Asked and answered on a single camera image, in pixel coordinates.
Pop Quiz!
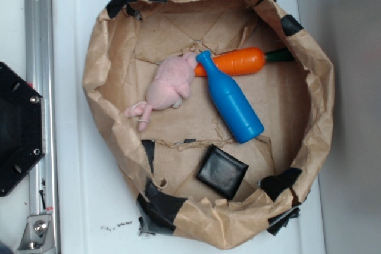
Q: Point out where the blue plastic bottle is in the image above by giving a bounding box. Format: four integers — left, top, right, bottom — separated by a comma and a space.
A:
196, 51, 264, 144

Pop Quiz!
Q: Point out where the pink plush toy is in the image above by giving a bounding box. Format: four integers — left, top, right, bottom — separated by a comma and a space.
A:
124, 52, 198, 132

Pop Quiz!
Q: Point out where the black square pad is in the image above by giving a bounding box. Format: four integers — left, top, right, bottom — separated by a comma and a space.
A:
196, 145, 249, 200

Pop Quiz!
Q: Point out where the orange toy carrot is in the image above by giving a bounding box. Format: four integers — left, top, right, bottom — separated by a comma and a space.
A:
212, 47, 294, 76

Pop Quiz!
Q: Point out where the brown paper bag bin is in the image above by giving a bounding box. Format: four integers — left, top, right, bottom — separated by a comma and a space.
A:
82, 0, 335, 249

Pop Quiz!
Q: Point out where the aluminium extrusion rail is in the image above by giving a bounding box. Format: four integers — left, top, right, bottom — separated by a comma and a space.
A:
25, 0, 61, 253

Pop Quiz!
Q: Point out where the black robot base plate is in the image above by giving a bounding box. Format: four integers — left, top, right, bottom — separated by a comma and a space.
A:
1, 62, 45, 197

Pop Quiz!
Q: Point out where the metal corner bracket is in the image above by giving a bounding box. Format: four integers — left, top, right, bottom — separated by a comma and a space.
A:
17, 214, 55, 253

